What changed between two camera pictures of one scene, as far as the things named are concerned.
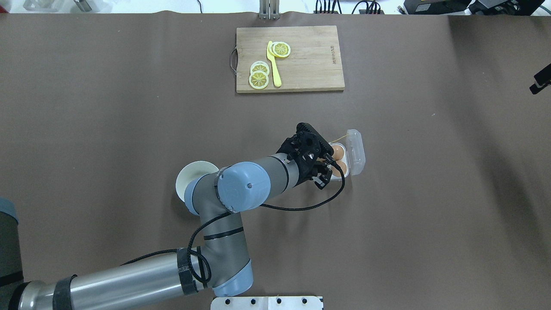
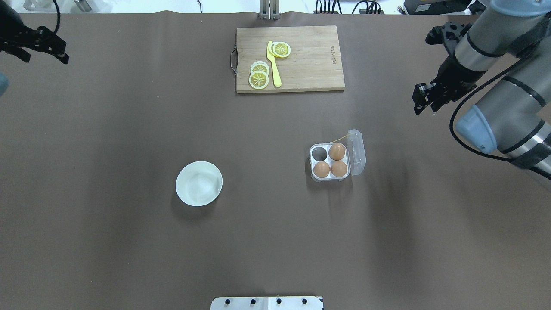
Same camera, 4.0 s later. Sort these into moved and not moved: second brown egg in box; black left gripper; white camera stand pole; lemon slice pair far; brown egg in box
Moved: black left gripper
Not moved: second brown egg in box; white camera stand pole; brown egg in box; lemon slice pair far
